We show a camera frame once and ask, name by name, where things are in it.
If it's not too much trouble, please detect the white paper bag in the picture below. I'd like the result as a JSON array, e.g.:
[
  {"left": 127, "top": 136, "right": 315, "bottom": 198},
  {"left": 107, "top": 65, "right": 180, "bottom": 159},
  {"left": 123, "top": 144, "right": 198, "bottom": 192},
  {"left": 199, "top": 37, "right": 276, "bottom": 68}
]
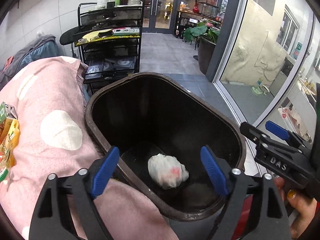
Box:
[{"left": 148, "top": 153, "right": 189, "bottom": 190}]

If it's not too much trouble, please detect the dark brown trash bin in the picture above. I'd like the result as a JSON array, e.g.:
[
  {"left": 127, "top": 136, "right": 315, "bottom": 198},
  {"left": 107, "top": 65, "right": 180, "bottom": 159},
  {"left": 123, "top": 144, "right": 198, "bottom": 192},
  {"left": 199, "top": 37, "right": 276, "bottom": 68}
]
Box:
[{"left": 85, "top": 73, "right": 246, "bottom": 222}]

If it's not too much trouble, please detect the green drink carton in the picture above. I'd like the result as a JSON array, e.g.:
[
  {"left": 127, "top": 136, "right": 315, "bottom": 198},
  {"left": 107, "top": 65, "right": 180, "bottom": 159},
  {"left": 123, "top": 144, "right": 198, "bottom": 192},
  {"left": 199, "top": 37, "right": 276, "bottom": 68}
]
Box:
[{"left": 0, "top": 102, "right": 17, "bottom": 131}]

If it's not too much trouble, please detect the person's right hand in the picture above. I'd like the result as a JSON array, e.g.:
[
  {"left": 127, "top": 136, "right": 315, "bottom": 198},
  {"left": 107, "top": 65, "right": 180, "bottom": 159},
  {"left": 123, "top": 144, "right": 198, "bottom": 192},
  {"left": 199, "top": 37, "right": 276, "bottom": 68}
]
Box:
[{"left": 273, "top": 177, "right": 317, "bottom": 239}]

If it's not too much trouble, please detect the pink polka dot bedspread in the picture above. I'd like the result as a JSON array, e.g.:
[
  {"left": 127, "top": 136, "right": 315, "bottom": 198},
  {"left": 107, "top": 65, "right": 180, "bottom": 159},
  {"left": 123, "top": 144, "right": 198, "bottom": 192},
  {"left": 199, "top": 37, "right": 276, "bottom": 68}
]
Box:
[{"left": 1, "top": 56, "right": 177, "bottom": 239}]

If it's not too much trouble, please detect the black rolling cart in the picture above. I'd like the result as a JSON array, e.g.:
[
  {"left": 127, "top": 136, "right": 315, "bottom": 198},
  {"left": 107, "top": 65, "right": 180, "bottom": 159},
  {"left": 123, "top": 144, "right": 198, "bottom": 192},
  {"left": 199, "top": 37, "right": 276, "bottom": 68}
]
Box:
[{"left": 73, "top": 0, "right": 145, "bottom": 93}]

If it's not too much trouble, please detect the potted green plant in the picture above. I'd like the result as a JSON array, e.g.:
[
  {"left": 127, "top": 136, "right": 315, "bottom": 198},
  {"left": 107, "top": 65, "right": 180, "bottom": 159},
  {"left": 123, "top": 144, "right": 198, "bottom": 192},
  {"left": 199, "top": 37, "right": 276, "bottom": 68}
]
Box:
[{"left": 183, "top": 19, "right": 220, "bottom": 75}]

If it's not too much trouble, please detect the grey massage bed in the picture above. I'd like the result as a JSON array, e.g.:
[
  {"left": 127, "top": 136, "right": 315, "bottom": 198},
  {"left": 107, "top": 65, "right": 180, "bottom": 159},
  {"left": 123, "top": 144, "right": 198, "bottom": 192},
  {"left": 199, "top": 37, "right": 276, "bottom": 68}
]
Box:
[{"left": 1, "top": 35, "right": 61, "bottom": 89}]

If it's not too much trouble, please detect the black round stool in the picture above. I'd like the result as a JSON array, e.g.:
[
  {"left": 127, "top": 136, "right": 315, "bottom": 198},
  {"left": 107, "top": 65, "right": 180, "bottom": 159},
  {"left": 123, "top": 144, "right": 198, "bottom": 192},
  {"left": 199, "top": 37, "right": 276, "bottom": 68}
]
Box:
[{"left": 59, "top": 27, "right": 79, "bottom": 46}]

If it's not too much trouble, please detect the glass double door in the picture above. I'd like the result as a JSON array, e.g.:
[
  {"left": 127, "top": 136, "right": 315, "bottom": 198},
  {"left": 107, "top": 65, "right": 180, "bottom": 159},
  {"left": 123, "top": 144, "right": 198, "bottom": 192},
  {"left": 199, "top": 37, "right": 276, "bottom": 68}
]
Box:
[{"left": 143, "top": 0, "right": 177, "bottom": 34}]

